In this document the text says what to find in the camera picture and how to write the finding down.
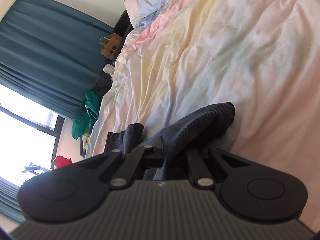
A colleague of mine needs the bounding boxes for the brown paper bag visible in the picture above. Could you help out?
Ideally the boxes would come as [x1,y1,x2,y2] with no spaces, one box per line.
[98,34,122,60]

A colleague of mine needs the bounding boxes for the pastel tie-dye bed sheet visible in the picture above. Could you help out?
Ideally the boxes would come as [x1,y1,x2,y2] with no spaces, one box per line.
[86,0,319,230]

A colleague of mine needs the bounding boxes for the left teal curtain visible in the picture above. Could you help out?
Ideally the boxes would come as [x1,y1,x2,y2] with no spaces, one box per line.
[0,177,25,224]

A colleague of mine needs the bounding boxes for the teal curtain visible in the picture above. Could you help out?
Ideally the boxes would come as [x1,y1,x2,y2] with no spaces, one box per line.
[0,177,25,224]
[1,0,113,119]

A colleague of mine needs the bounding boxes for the black bedside chair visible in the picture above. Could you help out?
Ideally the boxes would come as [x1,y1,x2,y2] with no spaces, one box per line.
[103,10,133,68]

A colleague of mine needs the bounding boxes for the black framed window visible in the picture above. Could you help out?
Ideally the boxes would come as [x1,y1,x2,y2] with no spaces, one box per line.
[1,86,65,186]

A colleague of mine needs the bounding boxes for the black corduroy trousers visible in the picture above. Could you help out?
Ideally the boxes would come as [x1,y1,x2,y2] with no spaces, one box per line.
[105,102,235,180]

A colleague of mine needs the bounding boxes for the red cloth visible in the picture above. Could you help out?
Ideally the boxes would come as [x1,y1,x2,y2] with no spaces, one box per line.
[53,155,73,169]

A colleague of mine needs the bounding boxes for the right teal curtain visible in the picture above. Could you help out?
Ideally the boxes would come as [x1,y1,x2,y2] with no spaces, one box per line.
[1,0,113,119]

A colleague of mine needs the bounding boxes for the yellow knitted cloth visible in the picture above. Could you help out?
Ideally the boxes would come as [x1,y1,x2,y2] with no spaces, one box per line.
[81,132,91,153]

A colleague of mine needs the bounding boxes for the green clothing pile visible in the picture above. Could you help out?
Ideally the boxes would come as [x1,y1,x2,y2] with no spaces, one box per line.
[71,86,103,139]

